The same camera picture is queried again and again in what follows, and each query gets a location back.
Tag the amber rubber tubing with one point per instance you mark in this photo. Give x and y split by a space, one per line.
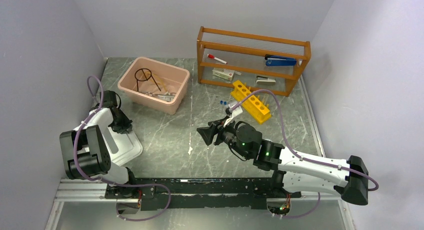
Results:
161 83

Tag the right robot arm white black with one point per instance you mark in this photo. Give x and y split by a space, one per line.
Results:
294 171

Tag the yellow test tube rack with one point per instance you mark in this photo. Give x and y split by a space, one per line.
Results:
252 105

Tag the white stapler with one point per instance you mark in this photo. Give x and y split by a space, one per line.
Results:
264 80

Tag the white plastic bin lid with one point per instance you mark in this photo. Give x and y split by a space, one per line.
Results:
118 148

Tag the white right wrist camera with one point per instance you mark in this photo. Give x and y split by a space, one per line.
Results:
231 114

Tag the red white marker pen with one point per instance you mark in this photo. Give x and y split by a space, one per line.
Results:
216 58

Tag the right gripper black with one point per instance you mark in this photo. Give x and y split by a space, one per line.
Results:
208 133

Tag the metal crucible tongs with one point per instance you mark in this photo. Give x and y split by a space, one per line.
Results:
165 97

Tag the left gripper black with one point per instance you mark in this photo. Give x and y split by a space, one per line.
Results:
123 129

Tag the clear plastic tube rack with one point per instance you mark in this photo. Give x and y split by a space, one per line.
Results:
218 104

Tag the orange wooden shelf rack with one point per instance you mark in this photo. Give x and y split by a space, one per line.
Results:
245 53

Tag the white cardboard box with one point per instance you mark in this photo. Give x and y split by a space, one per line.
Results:
222 73

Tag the pink plastic bin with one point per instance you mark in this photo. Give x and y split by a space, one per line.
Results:
176 77

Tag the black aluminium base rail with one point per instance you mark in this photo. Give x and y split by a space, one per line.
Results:
177 193

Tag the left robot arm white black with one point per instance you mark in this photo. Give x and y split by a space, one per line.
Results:
98 148

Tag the blue stapler on shelf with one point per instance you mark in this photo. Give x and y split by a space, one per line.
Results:
275 60

